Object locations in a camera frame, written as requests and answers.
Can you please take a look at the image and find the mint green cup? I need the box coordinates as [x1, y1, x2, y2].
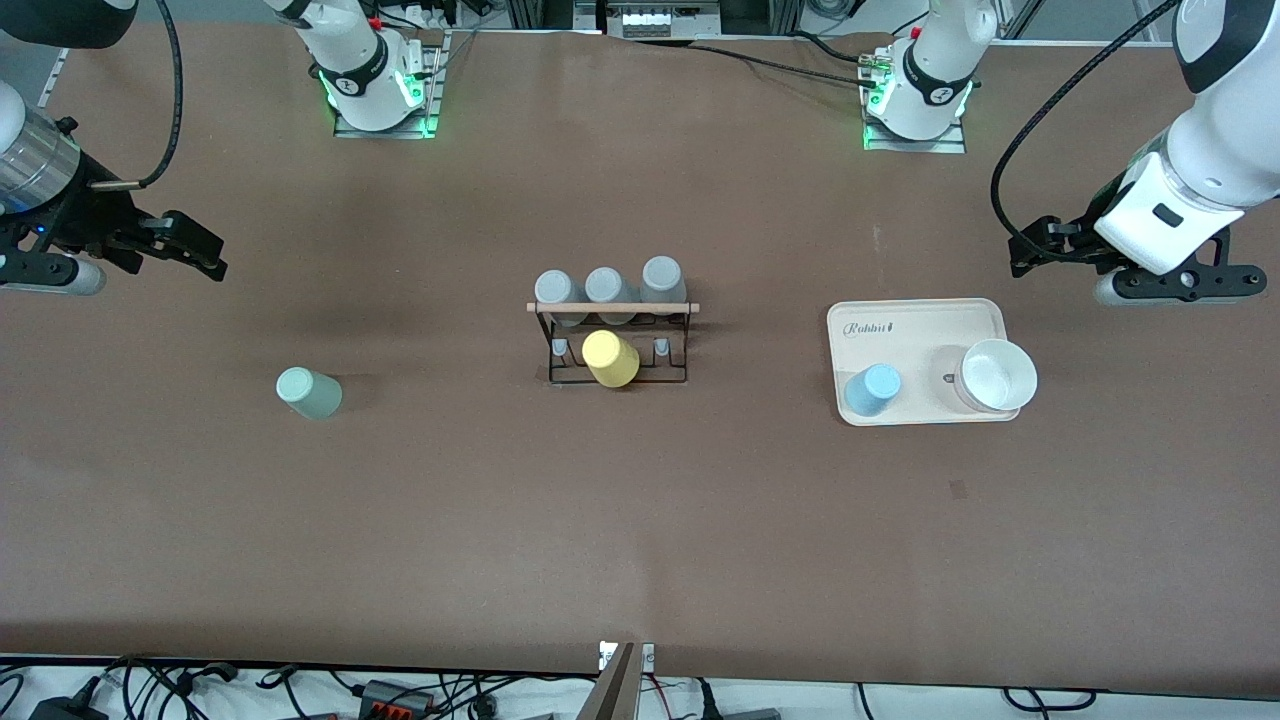
[275, 366, 344, 422]

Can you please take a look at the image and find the light blue cup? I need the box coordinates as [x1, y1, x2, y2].
[844, 363, 904, 420]

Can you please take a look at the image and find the white bowl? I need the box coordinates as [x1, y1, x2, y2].
[952, 338, 1039, 414]

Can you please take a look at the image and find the beige rectangular tray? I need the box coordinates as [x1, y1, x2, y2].
[826, 297, 1009, 428]

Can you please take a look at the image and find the grey cup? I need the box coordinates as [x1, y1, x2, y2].
[583, 266, 635, 327]
[533, 269, 587, 328]
[639, 255, 689, 307]

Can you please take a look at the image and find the yellow cup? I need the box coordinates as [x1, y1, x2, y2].
[581, 330, 642, 390]

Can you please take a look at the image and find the grey power strip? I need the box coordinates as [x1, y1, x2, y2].
[604, 0, 724, 40]

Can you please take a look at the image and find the black power adapter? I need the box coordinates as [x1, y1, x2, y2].
[27, 692, 110, 720]

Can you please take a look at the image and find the black box with orange buttons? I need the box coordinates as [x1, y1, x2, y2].
[357, 679, 439, 718]

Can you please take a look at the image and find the grey metal bar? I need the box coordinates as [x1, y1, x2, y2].
[574, 644, 642, 720]

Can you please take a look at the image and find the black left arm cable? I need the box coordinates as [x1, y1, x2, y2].
[989, 0, 1187, 263]

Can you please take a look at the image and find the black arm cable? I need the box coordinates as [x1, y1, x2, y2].
[88, 0, 185, 192]
[989, 0, 1187, 263]

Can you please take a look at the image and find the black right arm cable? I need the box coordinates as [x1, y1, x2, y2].
[88, 0, 185, 192]

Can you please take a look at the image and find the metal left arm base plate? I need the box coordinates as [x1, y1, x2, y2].
[861, 44, 970, 155]

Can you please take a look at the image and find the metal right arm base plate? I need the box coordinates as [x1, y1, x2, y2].
[332, 28, 446, 140]

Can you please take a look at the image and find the black power cable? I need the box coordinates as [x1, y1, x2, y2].
[788, 30, 893, 65]
[623, 35, 887, 91]

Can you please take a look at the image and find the aluminium frame rail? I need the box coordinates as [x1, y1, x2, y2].
[504, 0, 803, 37]

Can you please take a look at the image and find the black wire cup rack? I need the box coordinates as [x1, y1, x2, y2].
[526, 300, 701, 388]

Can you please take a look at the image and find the black floor cable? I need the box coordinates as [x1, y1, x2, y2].
[1003, 686, 1098, 715]
[438, 673, 601, 720]
[105, 654, 243, 720]

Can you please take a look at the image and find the white camera bracket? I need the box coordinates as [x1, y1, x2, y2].
[597, 641, 657, 674]

